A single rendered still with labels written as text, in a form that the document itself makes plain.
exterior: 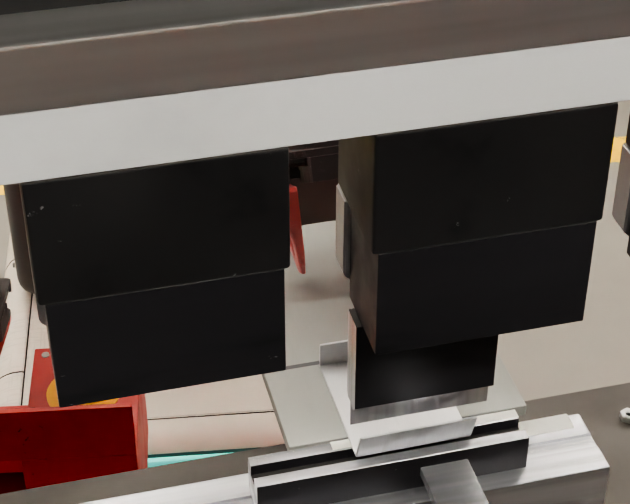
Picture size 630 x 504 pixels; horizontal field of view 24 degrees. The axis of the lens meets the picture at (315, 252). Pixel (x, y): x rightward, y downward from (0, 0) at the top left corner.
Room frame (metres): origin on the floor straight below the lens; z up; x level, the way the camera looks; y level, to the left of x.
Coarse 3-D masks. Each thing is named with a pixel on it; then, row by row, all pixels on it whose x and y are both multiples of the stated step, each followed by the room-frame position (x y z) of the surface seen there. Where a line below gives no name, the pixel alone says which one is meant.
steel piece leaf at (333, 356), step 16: (320, 352) 0.83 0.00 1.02; (336, 352) 0.84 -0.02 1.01; (336, 368) 0.83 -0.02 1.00; (336, 384) 0.81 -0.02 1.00; (336, 400) 0.80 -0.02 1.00; (400, 416) 0.78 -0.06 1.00; (416, 416) 0.78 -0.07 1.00; (432, 416) 0.78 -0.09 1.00; (448, 416) 0.78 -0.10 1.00; (352, 432) 0.76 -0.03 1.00; (368, 432) 0.76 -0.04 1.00; (384, 432) 0.76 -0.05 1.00; (352, 448) 0.75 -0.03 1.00
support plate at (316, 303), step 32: (320, 224) 1.02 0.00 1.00; (320, 256) 0.98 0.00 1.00; (288, 288) 0.93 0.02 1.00; (320, 288) 0.93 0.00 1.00; (288, 320) 0.89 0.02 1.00; (320, 320) 0.89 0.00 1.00; (288, 352) 0.85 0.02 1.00; (288, 384) 0.82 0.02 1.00; (320, 384) 0.82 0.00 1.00; (512, 384) 0.82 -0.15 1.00; (288, 416) 0.78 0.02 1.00; (320, 416) 0.78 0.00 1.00; (288, 448) 0.75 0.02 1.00
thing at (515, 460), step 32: (320, 448) 0.75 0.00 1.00; (416, 448) 0.76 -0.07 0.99; (448, 448) 0.75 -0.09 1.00; (480, 448) 0.75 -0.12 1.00; (512, 448) 0.76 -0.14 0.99; (256, 480) 0.72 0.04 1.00; (288, 480) 0.72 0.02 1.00; (320, 480) 0.72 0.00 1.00; (352, 480) 0.73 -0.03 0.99; (384, 480) 0.73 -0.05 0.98; (416, 480) 0.74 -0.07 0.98
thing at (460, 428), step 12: (456, 420) 0.75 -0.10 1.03; (468, 420) 0.75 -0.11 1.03; (396, 432) 0.74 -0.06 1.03; (408, 432) 0.74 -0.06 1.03; (420, 432) 0.74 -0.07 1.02; (432, 432) 0.74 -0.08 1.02; (444, 432) 0.75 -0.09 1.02; (456, 432) 0.75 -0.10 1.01; (468, 432) 0.76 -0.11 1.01; (360, 444) 0.73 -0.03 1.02; (372, 444) 0.73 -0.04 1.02; (384, 444) 0.74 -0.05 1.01; (396, 444) 0.74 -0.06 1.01; (408, 444) 0.75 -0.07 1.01; (420, 444) 0.75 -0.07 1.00; (360, 456) 0.74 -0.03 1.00
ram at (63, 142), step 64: (448, 64) 0.71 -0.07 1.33; (512, 64) 0.72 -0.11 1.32; (576, 64) 0.73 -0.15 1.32; (0, 128) 0.65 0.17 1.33; (64, 128) 0.66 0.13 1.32; (128, 128) 0.67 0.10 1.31; (192, 128) 0.68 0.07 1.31; (256, 128) 0.69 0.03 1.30; (320, 128) 0.70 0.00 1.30; (384, 128) 0.70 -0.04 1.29
